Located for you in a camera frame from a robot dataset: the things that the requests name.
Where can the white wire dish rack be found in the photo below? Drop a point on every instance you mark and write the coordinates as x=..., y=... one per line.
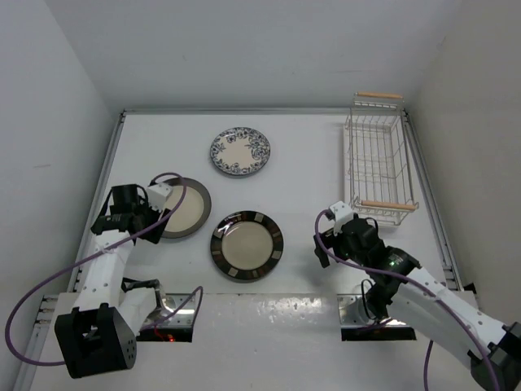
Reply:
x=378, y=108

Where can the checkered rim dark plate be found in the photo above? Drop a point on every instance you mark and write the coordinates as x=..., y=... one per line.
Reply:
x=246, y=246

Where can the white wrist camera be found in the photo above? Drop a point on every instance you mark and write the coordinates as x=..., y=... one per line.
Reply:
x=158, y=194
x=339, y=213

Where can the left aluminium frame rail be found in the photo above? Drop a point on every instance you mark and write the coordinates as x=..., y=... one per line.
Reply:
x=47, y=302

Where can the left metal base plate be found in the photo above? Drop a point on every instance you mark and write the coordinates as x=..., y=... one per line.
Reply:
x=178, y=328

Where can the brown rim cream plate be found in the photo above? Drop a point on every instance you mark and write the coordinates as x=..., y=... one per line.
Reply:
x=191, y=214

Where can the back aluminium frame rail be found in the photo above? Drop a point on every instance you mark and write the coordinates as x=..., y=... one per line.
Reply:
x=236, y=111

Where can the blue floral plate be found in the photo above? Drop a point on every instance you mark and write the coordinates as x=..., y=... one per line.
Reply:
x=240, y=151

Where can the metal base plate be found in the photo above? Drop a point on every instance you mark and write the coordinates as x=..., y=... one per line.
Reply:
x=355, y=326
x=178, y=328

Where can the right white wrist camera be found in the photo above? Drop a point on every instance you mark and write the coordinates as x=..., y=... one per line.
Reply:
x=339, y=213

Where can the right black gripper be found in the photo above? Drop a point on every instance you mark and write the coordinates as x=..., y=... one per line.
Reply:
x=331, y=241

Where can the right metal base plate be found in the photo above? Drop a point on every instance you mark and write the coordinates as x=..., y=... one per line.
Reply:
x=355, y=326

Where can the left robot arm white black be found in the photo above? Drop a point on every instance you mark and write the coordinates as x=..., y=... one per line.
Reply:
x=99, y=334

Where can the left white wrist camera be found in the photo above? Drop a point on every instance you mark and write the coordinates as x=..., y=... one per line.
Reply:
x=158, y=194

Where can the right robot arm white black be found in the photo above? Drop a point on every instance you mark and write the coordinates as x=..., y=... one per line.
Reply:
x=405, y=291

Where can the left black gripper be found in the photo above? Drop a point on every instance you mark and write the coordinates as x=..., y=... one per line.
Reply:
x=144, y=204

